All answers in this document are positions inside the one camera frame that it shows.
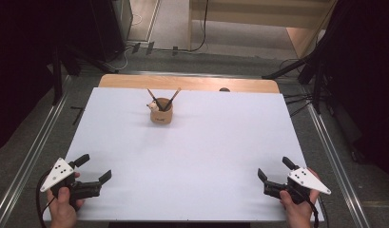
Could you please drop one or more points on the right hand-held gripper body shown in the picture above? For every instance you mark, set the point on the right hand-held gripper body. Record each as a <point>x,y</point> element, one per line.
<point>306,179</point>

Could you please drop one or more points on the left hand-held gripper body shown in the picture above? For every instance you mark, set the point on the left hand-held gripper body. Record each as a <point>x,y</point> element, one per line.
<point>57,174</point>

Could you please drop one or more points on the brown cup with animal figure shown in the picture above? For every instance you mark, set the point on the brown cup with animal figure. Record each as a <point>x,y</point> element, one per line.
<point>162,117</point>

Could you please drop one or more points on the person's right hand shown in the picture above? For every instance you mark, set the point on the person's right hand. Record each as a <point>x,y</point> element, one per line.
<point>298,213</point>

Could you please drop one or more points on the person's left hand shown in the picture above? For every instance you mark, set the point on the person's left hand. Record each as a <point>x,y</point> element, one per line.
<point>63,212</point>

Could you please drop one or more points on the white table sheet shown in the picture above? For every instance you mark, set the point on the white table sheet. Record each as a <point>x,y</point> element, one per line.
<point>198,158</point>

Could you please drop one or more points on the black metal stand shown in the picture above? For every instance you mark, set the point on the black metal stand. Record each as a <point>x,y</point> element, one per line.
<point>57,82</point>
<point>317,91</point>

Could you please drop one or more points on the wooden table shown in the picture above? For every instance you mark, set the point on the wooden table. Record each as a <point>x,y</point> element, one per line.
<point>198,83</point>

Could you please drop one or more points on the dark curtain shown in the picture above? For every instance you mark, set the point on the dark curtain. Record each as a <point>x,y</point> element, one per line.
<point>366,79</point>
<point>17,63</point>

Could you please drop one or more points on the black cabinet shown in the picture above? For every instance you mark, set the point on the black cabinet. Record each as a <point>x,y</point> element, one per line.
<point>109,28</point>

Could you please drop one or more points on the light wooden furniture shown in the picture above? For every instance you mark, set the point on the light wooden furniture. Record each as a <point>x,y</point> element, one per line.
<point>262,15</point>

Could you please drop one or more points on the metal floor rail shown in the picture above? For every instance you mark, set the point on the metal floor rail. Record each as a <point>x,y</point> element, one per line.
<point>40,142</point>
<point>333,158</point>

